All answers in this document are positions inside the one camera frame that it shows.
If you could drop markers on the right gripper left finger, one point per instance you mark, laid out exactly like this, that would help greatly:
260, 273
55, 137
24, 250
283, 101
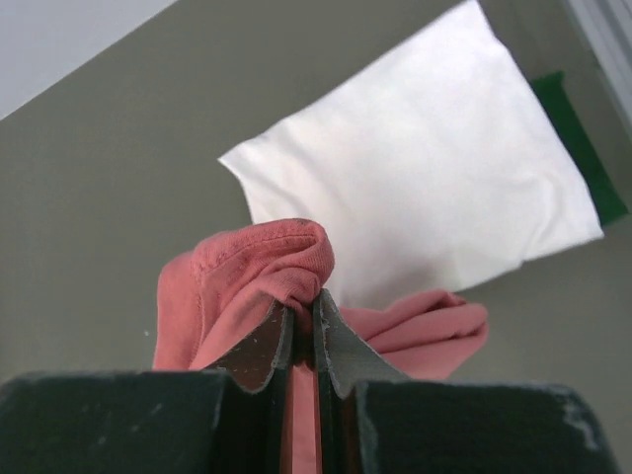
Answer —
248, 395

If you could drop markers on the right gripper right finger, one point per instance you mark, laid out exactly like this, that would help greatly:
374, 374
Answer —
343, 364

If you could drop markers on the salmon pink t shirt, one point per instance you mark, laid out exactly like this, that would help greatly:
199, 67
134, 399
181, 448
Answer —
212, 297

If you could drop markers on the dark green folded shirt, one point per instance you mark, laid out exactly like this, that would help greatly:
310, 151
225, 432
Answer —
550, 92

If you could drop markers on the folded white t shirt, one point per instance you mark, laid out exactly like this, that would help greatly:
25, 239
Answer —
433, 167

